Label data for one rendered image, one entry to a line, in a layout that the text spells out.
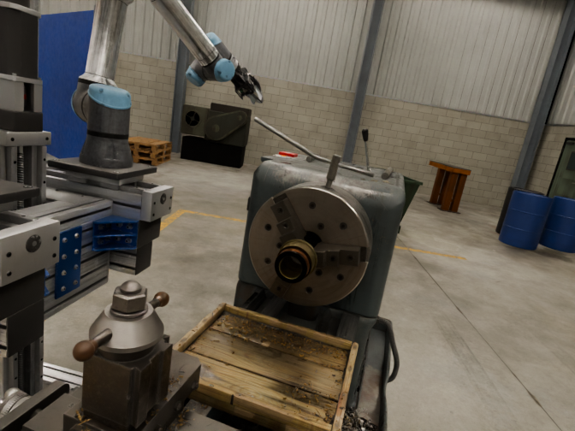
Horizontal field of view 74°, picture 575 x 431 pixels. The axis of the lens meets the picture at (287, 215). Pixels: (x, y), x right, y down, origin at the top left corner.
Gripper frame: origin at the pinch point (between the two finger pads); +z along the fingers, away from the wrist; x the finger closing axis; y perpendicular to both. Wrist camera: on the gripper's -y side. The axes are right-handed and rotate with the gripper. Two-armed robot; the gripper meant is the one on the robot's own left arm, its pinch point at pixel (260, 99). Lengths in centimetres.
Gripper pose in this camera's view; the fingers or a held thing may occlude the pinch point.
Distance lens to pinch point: 176.8
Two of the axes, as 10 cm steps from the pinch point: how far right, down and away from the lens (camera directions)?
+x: 8.4, -4.0, -3.7
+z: 5.3, 4.8, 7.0
